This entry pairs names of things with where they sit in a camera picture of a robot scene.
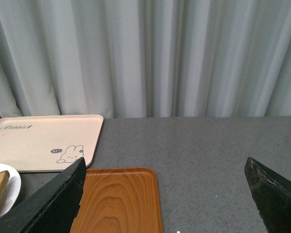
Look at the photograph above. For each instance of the white round plate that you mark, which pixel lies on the white round plate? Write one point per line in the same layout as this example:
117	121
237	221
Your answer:
12	190

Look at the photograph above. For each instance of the grey-white curtain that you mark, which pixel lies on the grey-white curtain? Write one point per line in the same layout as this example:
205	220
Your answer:
145	58

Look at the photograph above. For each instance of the brown wooden tray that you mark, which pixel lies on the brown wooden tray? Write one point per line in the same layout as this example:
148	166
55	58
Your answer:
119	200

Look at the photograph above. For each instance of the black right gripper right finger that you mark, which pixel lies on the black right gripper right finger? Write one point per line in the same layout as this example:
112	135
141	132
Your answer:
271	193

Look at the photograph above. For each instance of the beige rabbit tray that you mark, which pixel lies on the beige rabbit tray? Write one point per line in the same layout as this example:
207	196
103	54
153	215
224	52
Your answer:
48	143

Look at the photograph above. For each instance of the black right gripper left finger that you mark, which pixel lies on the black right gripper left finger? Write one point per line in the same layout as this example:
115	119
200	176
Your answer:
52	208

